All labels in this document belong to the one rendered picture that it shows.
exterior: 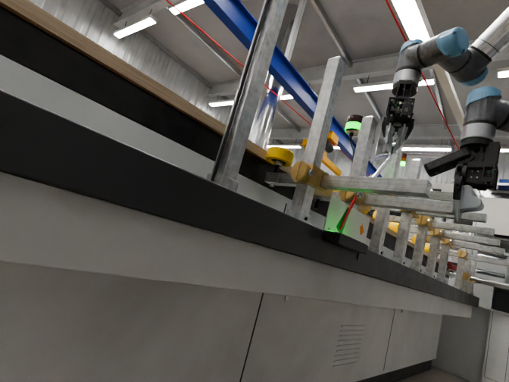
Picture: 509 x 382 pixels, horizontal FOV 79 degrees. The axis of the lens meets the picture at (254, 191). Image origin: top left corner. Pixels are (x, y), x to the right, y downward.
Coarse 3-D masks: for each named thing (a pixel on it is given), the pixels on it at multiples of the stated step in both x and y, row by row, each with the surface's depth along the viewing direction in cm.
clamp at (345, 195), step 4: (340, 192) 94; (344, 192) 93; (348, 192) 92; (352, 192) 92; (344, 196) 93; (348, 196) 92; (352, 196) 92; (344, 200) 95; (348, 200) 93; (352, 200) 93; (356, 200) 93; (360, 200) 94; (360, 204) 95; (360, 208) 100; (364, 208) 98; (368, 208) 99
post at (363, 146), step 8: (368, 120) 99; (368, 128) 98; (360, 136) 99; (368, 136) 97; (360, 144) 98; (368, 144) 97; (360, 152) 97; (368, 152) 98; (360, 160) 96; (368, 160) 98; (352, 168) 97; (360, 168) 95; (360, 176) 95
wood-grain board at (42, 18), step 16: (0, 0) 48; (16, 0) 50; (32, 16) 51; (48, 16) 53; (48, 32) 54; (64, 32) 55; (80, 48) 57; (96, 48) 58; (112, 64) 61; (128, 64) 63; (128, 80) 64; (144, 80) 66; (160, 96) 68; (176, 96) 71; (192, 112) 75; (208, 128) 80; (224, 128) 82
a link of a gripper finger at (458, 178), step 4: (456, 172) 79; (460, 172) 78; (456, 176) 79; (460, 176) 78; (456, 180) 78; (460, 180) 77; (456, 184) 78; (460, 184) 77; (456, 188) 78; (460, 188) 78; (456, 192) 78; (460, 192) 78; (456, 196) 78; (460, 196) 78
